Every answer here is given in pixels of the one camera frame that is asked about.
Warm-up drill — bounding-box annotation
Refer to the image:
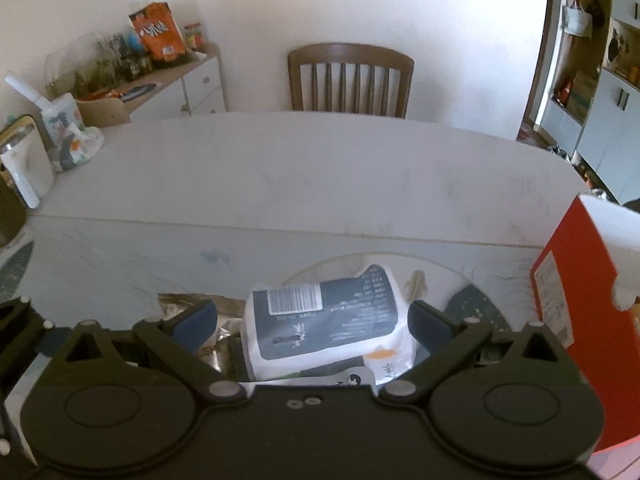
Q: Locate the white marble desktop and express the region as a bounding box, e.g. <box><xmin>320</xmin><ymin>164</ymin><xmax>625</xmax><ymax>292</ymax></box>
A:
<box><xmin>0</xmin><ymin>110</ymin><xmax>593</xmax><ymax>378</ymax></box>

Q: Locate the silver foil bag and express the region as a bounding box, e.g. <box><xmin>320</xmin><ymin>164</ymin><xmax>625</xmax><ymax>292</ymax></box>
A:
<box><xmin>157</xmin><ymin>291</ymin><xmax>253</xmax><ymax>377</ymax></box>

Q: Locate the orange snack bag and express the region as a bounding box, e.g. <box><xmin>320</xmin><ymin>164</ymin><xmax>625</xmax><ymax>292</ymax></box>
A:
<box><xmin>128</xmin><ymin>2</ymin><xmax>188</xmax><ymax>69</ymax></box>

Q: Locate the orange cardboard box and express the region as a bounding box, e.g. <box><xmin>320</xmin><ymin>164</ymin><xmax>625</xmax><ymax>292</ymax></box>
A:
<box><xmin>529</xmin><ymin>194</ymin><xmax>640</xmax><ymax>457</ymax></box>

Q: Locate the jar with red lid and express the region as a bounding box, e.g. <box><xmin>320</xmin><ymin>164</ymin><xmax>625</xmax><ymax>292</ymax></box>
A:
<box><xmin>184</xmin><ymin>22</ymin><xmax>206</xmax><ymax>54</ymax></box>

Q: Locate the white kitchen appliance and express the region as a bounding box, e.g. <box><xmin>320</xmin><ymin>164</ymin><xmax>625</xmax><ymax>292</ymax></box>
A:
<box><xmin>0</xmin><ymin>115</ymin><xmax>56</xmax><ymax>211</ymax></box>

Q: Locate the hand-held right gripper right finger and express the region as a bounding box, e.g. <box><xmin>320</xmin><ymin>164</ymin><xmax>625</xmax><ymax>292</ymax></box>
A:
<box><xmin>377</xmin><ymin>300</ymin><xmax>576</xmax><ymax>403</ymax></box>

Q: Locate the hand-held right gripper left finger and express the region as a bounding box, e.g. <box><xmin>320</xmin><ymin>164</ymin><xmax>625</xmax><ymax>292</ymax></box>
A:
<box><xmin>50</xmin><ymin>300</ymin><xmax>248</xmax><ymax>403</ymax></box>

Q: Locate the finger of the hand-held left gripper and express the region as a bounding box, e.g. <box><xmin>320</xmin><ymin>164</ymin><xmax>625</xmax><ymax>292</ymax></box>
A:
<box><xmin>0</xmin><ymin>297</ymin><xmax>54</xmax><ymax>396</ymax></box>
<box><xmin>0</xmin><ymin>390</ymin><xmax>32</xmax><ymax>480</ymax></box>

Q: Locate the dark speckled plate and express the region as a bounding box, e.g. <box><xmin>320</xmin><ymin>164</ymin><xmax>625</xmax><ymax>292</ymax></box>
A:
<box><xmin>441</xmin><ymin>284</ymin><xmax>512</xmax><ymax>335</ymax></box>

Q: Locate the dark blue tray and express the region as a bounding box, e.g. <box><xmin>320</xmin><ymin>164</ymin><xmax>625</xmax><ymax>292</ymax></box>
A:
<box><xmin>117</xmin><ymin>82</ymin><xmax>157</xmax><ymax>102</ymax></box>

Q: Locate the white tissue pack dark label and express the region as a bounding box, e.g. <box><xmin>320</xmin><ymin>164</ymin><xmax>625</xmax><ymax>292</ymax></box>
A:
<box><xmin>241</xmin><ymin>263</ymin><xmax>417</xmax><ymax>382</ymax></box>

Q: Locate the white snack packet orange print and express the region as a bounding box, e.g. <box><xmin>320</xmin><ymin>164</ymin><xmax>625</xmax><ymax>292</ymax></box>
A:
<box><xmin>239</xmin><ymin>345</ymin><xmax>417</xmax><ymax>387</ymax></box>

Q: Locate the floral print bag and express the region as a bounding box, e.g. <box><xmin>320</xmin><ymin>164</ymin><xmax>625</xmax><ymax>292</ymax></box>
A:
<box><xmin>5</xmin><ymin>72</ymin><xmax>106</xmax><ymax>172</ymax></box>

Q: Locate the white and wood wall cabinet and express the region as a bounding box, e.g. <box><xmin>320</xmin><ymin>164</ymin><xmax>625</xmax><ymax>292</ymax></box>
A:
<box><xmin>519</xmin><ymin>0</ymin><xmax>640</xmax><ymax>207</ymax></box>

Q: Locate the grey hanging bag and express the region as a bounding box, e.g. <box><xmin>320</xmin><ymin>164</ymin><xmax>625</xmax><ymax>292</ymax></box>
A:
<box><xmin>562</xmin><ymin>0</ymin><xmax>594</xmax><ymax>39</ymax></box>

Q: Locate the cluster of bottles and plants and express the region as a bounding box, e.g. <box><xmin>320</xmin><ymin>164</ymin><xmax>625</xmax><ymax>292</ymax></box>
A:
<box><xmin>45</xmin><ymin>30</ymin><xmax>155</xmax><ymax>100</ymax></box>

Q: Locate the white sideboard wooden top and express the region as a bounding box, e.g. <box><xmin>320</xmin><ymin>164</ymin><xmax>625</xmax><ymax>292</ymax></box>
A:
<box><xmin>74</xmin><ymin>42</ymin><xmax>227</xmax><ymax>127</ymax></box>

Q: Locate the dark blue speckled placemat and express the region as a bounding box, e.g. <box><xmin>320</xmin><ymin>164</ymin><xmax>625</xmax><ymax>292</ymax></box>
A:
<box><xmin>0</xmin><ymin>241</ymin><xmax>36</xmax><ymax>307</ymax></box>

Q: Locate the cardboard box on shelf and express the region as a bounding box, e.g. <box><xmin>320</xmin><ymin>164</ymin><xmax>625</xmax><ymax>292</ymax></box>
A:
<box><xmin>569</xmin><ymin>70</ymin><xmax>597</xmax><ymax>123</ymax></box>

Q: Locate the brown wooden chair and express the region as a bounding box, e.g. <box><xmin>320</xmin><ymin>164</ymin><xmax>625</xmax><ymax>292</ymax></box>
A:
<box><xmin>287</xmin><ymin>42</ymin><xmax>416</xmax><ymax>120</ymax></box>

